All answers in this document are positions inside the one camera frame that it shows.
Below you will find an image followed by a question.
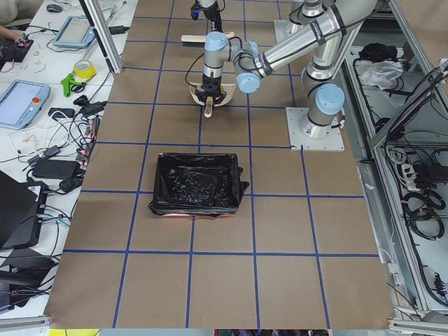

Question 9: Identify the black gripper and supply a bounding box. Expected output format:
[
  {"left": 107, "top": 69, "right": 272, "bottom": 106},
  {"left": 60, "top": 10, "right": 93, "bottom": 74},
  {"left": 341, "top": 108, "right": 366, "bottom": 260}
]
[
  {"left": 195, "top": 75, "right": 226, "bottom": 105},
  {"left": 190, "top": 1, "right": 221, "bottom": 23}
]

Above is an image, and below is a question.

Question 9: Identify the beige hand brush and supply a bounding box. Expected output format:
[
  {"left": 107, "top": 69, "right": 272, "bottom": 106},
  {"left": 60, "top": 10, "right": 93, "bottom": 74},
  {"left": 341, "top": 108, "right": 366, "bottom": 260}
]
[{"left": 181, "top": 31, "right": 235, "bottom": 50}]

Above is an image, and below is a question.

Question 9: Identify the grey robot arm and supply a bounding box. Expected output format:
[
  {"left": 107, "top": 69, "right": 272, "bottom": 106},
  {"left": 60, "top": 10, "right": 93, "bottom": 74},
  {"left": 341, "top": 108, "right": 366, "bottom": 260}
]
[
  {"left": 191, "top": 1, "right": 376, "bottom": 116},
  {"left": 190, "top": 0, "right": 221, "bottom": 25}
]

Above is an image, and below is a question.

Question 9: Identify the bin with black bag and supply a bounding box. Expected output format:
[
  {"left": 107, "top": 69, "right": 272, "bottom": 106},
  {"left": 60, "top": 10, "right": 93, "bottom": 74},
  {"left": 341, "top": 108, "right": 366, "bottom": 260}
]
[{"left": 148, "top": 153, "right": 249, "bottom": 217}]

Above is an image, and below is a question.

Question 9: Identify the yellow tape roll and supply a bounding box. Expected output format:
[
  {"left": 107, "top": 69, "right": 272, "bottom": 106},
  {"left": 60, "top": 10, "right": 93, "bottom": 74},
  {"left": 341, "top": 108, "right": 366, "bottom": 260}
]
[{"left": 73, "top": 60, "right": 97, "bottom": 80}]

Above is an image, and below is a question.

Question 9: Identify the blue teach pendant upper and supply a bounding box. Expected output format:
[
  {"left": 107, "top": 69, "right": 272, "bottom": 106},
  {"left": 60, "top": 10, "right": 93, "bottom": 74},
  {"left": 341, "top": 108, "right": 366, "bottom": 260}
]
[{"left": 52, "top": 16, "right": 95, "bottom": 48}]

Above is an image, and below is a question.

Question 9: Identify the blue teach pendant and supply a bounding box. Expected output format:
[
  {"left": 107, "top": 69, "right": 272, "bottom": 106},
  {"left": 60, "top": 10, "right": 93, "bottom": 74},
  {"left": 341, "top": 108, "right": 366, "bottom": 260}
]
[
  {"left": 52, "top": 16, "right": 95, "bottom": 48},
  {"left": 1, "top": 80, "right": 50, "bottom": 130}
]

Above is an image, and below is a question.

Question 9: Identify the green plastic tool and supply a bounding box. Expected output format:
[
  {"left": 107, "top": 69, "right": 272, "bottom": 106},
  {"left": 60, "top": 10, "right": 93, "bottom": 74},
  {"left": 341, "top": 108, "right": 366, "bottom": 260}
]
[{"left": 60, "top": 71, "right": 86, "bottom": 97}]

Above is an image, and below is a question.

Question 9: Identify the black power brick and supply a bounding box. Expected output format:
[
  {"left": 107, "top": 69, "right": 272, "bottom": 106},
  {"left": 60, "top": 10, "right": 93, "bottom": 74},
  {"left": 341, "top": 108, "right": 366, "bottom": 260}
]
[{"left": 32, "top": 160, "right": 81, "bottom": 179}]

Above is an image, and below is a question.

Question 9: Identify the grey computer mouse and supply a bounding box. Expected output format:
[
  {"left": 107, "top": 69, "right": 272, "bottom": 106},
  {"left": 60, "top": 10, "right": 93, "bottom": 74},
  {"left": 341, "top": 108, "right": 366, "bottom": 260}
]
[{"left": 46, "top": 3, "right": 64, "bottom": 13}]

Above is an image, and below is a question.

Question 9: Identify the black cloth bundle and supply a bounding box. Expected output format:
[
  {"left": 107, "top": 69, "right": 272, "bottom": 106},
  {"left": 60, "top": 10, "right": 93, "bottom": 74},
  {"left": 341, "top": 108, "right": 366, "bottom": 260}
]
[{"left": 358, "top": 43, "right": 398, "bottom": 63}]

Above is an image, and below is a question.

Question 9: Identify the white crumpled cloth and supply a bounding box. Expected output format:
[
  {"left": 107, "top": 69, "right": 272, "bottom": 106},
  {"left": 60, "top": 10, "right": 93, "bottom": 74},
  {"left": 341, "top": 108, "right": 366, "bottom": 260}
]
[{"left": 360, "top": 60, "right": 403, "bottom": 90}]

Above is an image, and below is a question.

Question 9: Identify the blue teach pendant lower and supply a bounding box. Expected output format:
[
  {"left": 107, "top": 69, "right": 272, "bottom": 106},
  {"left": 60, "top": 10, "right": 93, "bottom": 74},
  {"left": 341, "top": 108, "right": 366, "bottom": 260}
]
[{"left": 1, "top": 80, "right": 50, "bottom": 130}]

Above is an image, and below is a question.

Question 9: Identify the black laptop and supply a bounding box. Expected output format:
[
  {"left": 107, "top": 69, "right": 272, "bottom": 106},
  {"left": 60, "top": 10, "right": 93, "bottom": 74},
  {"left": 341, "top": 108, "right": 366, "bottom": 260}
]
[{"left": 1, "top": 172, "right": 48, "bottom": 250}]

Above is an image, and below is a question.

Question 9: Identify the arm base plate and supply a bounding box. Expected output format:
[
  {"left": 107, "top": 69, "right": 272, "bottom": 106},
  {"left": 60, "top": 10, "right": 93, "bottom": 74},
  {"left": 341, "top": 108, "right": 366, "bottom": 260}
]
[
  {"left": 286, "top": 107, "right": 345, "bottom": 152},
  {"left": 274, "top": 20, "right": 299, "bottom": 43}
]

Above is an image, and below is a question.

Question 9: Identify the aluminium frame post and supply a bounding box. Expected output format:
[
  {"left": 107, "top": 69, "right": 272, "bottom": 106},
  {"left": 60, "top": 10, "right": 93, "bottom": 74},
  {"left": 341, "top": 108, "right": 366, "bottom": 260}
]
[{"left": 79, "top": 0, "right": 123, "bottom": 74}]

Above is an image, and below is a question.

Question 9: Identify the aluminium frame rail right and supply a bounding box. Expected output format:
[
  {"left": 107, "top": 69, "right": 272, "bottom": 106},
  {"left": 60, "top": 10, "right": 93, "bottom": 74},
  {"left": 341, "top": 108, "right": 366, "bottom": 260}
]
[{"left": 386, "top": 0, "right": 448, "bottom": 88}]

